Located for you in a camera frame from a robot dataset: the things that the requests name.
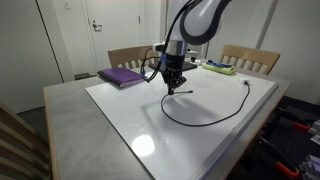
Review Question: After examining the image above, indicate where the black usb cable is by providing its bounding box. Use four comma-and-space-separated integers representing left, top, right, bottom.
160, 81, 252, 128

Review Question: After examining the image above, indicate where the orange handled bar clamp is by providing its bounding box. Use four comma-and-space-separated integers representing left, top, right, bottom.
258, 136, 301, 180
278, 108, 313, 132

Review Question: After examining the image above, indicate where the blue cloth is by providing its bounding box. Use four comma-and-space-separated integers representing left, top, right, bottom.
205, 59, 234, 69

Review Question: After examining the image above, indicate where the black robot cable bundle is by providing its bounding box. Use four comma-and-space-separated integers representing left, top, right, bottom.
139, 0, 196, 84

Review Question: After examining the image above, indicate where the metal door lever handle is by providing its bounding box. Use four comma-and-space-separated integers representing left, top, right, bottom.
91, 19, 103, 33

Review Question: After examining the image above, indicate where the dark floor vent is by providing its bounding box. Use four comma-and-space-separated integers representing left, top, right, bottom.
73, 72, 98, 81

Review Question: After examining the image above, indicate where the purple notebook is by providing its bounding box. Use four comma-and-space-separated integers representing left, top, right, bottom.
97, 67, 149, 89

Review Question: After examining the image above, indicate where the white door with lever handle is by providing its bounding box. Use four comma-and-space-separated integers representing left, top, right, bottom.
84, 0, 141, 73

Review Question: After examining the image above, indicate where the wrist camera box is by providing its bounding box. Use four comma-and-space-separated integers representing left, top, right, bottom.
152, 41, 168, 53

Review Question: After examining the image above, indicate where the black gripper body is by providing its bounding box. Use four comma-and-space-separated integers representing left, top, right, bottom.
163, 53, 185, 78

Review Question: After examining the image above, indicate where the black laptop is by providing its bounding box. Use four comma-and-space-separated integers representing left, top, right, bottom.
148, 59, 198, 74

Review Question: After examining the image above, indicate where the aluminium extrusion rail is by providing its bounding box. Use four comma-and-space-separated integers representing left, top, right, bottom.
299, 154, 320, 180

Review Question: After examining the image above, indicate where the wooden chair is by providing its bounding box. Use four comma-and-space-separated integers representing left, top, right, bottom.
0, 101, 53, 180
218, 44, 281, 76
107, 44, 160, 70

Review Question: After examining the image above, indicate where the large whiteboard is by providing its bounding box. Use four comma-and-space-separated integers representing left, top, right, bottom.
84, 63, 279, 180

